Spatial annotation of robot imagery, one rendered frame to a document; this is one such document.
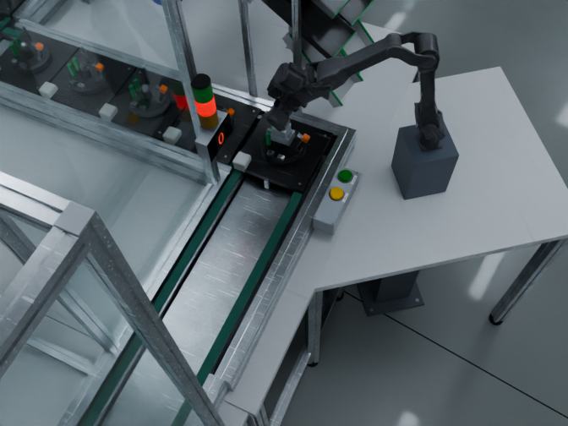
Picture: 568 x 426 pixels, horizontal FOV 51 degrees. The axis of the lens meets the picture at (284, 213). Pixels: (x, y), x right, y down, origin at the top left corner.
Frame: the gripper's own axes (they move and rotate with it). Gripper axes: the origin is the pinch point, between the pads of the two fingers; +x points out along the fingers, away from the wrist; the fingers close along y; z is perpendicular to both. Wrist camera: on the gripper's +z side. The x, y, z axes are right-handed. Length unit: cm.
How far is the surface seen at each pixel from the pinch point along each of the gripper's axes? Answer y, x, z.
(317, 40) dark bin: -23.6, -4.6, 1.7
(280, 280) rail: 41.0, 3.3, -27.9
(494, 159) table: -31, -18, -68
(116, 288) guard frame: 84, -67, 30
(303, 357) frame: 37, 59, -84
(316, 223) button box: 19.0, 4.0, -30.7
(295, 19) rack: -19.5, -8.5, 12.1
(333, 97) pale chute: -20.2, 4.2, -15.9
